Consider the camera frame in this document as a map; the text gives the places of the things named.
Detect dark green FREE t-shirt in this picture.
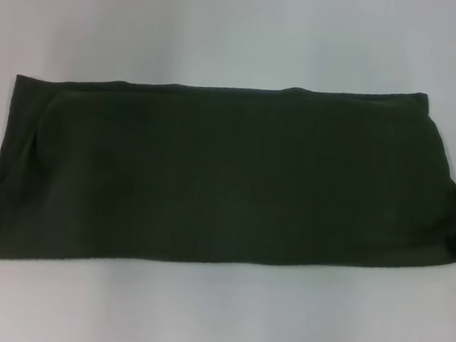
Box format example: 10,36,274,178
0,52,456,307

